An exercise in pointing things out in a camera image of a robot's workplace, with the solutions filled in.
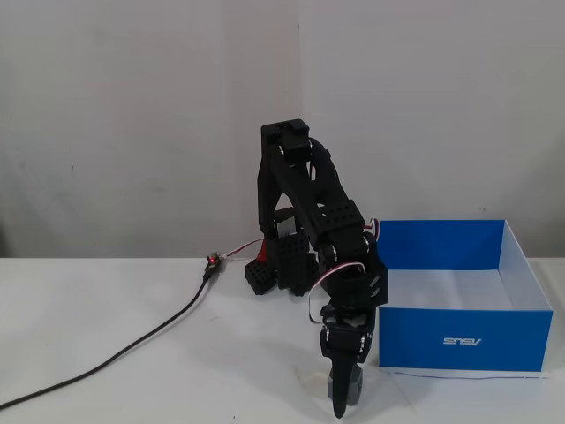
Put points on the gray block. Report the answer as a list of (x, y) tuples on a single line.
[(356, 392)]

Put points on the small controller board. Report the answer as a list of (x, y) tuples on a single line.
[(213, 262)]

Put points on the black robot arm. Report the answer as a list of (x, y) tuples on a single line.
[(309, 194)]

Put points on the red clamp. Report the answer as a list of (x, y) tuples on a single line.
[(262, 252)]

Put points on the blue and white cardboard box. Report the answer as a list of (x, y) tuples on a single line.
[(459, 340)]

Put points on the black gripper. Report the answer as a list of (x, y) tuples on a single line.
[(343, 341)]

